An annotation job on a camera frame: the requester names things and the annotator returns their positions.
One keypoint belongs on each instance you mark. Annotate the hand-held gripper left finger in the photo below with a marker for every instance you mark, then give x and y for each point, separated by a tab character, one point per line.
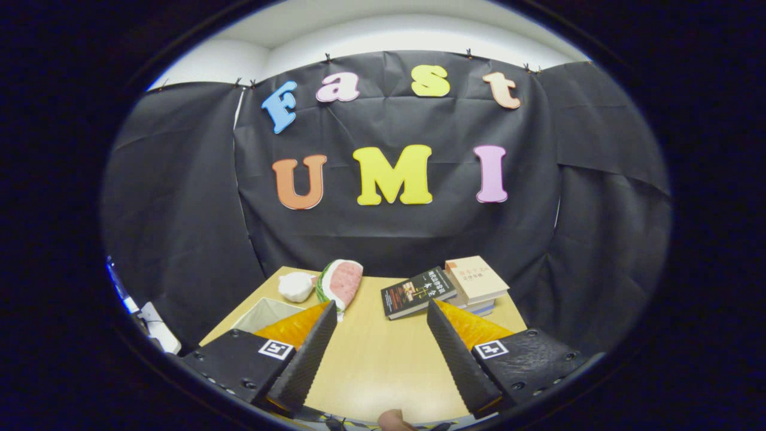
305	362

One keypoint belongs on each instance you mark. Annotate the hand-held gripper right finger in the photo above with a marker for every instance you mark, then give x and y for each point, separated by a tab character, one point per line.
458	362

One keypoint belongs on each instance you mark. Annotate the beige fabric storage box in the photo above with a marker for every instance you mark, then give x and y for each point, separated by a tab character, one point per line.
266	311

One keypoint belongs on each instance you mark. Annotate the blue cover book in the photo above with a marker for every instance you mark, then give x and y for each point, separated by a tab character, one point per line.
486	312

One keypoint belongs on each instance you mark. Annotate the grey cover book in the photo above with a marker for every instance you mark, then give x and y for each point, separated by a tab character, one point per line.
482	304

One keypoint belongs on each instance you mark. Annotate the white plush toy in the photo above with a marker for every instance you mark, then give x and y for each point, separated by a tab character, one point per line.
296	286

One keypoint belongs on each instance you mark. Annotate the black cover book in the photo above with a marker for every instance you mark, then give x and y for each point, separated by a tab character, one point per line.
413	293

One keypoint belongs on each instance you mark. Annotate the beige cover book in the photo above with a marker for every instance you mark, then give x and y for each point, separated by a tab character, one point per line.
479	276

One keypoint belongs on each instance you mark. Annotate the watermelon slice plush toy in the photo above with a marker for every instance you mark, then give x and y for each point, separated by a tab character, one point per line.
344	281

